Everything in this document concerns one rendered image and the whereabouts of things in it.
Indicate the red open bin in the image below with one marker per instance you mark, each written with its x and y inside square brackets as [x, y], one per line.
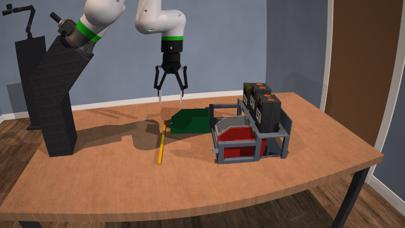
[241, 133]

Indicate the green bin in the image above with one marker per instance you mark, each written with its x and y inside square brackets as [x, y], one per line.
[189, 121]

